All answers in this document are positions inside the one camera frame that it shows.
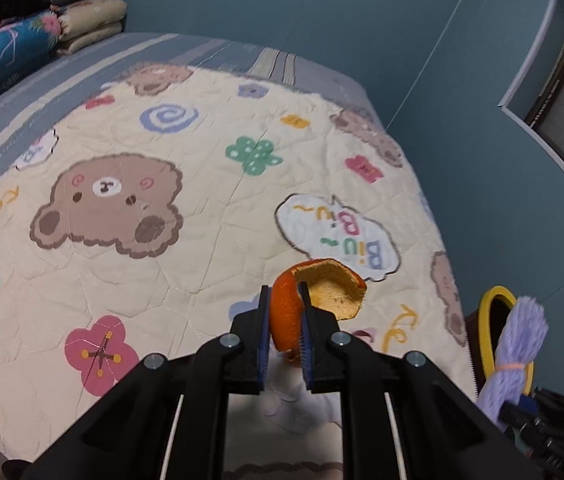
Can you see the beige folded quilt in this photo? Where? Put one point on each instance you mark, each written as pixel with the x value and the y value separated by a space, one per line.
pixel 92 22

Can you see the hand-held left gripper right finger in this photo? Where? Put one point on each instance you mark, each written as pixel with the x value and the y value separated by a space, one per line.
pixel 306 345

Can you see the bed with striped sheet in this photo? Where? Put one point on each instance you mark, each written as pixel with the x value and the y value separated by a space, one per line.
pixel 112 50

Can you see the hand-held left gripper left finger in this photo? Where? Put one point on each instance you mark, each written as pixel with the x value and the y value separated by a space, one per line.
pixel 263 340

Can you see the white door frame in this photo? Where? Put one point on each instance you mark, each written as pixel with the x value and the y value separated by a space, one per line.
pixel 532 130

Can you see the bear printed blanket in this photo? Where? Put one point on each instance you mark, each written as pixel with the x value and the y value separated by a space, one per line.
pixel 202 220

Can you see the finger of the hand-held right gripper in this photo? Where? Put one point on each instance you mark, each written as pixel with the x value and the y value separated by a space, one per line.
pixel 517 417

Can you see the yellow rimmed trash bin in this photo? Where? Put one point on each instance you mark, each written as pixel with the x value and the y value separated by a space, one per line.
pixel 487 320

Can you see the blue floral pillow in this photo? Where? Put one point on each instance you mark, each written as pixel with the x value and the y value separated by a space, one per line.
pixel 7 55

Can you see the orange peel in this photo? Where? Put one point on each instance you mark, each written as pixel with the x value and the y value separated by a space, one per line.
pixel 287 310

